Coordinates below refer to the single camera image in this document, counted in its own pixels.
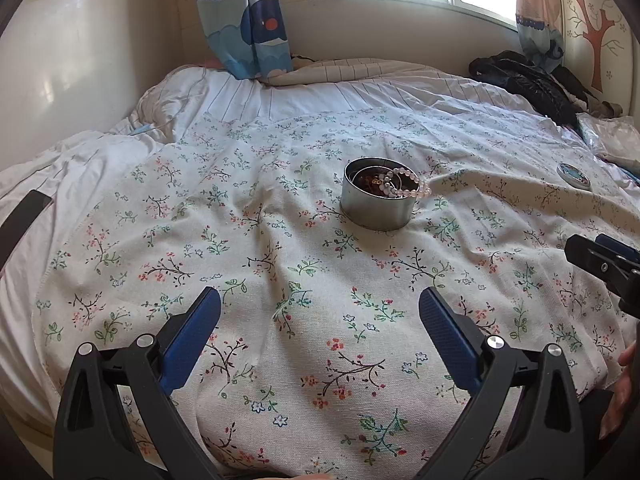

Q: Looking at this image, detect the white glossy headboard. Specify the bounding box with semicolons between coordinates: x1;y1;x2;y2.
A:
0;0;188;171

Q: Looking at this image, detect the round printed tin lid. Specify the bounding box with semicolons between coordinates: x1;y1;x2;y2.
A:
557;163;592;191

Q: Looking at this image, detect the striped pillow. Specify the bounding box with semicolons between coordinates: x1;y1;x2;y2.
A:
265;57;471;86

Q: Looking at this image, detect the person's dark clothing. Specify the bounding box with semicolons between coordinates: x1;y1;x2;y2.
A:
575;387;626;480

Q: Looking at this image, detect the whale print curtain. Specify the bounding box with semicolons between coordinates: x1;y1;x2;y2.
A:
192;0;295;81

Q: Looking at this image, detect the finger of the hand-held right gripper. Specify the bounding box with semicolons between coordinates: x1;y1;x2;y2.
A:
565;234;640;317
595;234;640;263

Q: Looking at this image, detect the clear plastic bag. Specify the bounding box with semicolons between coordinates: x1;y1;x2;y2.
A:
577;112;640;163

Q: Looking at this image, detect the black strap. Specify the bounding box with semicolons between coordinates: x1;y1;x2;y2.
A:
0;189;52;273

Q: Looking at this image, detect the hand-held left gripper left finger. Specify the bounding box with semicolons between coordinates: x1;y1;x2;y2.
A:
52;286;223;480

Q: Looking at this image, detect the round metal tin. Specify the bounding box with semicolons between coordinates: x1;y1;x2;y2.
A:
340;157;419;232

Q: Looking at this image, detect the person's right hand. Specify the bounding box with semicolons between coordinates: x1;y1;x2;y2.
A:
599;342;640;442

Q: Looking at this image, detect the black puffer jacket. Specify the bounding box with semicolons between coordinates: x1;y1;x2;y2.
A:
467;50;591;128

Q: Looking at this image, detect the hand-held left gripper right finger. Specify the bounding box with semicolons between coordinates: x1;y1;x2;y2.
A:
419;287;586;480

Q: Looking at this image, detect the pale pink bead bracelet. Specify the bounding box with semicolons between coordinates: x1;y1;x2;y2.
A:
372;167;432;200

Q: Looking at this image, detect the white floral bedsheet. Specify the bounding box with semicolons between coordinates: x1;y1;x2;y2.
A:
30;107;640;480

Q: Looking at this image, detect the white wardrobe with tree decal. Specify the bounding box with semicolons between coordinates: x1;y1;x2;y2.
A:
560;0;636;111

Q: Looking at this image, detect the floral bed quilt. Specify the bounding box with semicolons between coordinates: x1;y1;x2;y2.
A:
0;62;586;431

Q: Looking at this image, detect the pink curtain with blue hem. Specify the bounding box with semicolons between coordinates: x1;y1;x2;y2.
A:
515;0;566;73

